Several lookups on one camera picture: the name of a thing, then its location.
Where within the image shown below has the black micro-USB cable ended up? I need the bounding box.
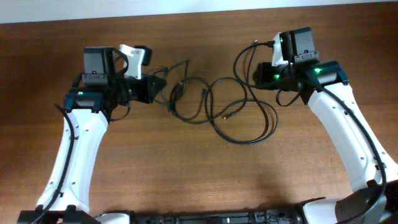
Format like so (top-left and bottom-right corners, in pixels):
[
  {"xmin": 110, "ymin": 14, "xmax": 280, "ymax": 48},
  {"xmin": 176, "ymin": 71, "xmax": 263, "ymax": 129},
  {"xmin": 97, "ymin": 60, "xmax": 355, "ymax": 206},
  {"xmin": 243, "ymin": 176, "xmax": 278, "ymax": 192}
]
[{"xmin": 222, "ymin": 39, "xmax": 276, "ymax": 121}]

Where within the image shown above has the black USB-A cable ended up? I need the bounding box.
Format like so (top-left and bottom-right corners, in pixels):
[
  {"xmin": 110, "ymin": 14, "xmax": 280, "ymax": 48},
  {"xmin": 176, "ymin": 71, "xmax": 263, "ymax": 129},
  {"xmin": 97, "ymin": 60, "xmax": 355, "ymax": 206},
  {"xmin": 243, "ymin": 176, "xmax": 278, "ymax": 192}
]
[{"xmin": 154, "ymin": 58, "xmax": 249, "ymax": 125}]

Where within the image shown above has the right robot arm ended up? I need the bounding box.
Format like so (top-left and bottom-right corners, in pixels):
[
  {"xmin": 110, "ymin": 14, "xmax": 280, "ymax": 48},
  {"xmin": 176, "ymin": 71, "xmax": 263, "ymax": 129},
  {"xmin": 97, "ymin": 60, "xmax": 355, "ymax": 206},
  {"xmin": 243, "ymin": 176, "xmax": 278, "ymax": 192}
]
[{"xmin": 253, "ymin": 61, "xmax": 397, "ymax": 223}]

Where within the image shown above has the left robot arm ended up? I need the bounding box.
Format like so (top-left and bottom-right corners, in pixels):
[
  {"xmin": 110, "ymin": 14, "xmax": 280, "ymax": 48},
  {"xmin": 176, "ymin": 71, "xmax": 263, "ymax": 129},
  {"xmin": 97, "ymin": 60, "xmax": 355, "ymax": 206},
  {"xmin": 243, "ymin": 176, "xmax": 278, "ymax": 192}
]
[{"xmin": 17, "ymin": 73, "xmax": 167, "ymax": 223}]

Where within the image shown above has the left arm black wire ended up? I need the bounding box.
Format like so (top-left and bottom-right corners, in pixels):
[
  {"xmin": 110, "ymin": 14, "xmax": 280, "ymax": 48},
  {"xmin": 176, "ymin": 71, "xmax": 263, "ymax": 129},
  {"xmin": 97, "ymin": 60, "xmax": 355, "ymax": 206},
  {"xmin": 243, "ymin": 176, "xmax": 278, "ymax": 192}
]
[{"xmin": 30, "ymin": 104, "xmax": 76, "ymax": 224}]

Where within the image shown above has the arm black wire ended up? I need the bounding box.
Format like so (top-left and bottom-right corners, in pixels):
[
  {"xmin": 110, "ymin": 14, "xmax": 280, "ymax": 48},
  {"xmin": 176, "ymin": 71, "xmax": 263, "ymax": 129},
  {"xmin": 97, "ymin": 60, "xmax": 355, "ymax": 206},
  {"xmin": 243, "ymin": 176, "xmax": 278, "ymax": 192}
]
[
  {"xmin": 30, "ymin": 104, "xmax": 76, "ymax": 224},
  {"xmin": 298, "ymin": 79, "xmax": 388, "ymax": 224}
]

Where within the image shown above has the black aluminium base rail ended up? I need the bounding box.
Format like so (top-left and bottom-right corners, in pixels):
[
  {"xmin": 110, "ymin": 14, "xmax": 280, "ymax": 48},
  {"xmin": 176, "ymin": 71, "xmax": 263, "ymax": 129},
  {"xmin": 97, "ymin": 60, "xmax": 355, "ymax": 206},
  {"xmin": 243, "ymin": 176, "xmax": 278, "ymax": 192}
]
[{"xmin": 63, "ymin": 203, "xmax": 371, "ymax": 224}]

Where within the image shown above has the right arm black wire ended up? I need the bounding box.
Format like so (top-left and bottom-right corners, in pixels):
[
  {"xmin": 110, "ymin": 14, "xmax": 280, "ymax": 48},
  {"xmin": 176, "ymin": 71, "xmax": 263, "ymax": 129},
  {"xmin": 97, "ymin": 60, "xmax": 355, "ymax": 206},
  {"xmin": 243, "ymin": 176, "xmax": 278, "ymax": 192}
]
[{"xmin": 298, "ymin": 79, "xmax": 388, "ymax": 224}]

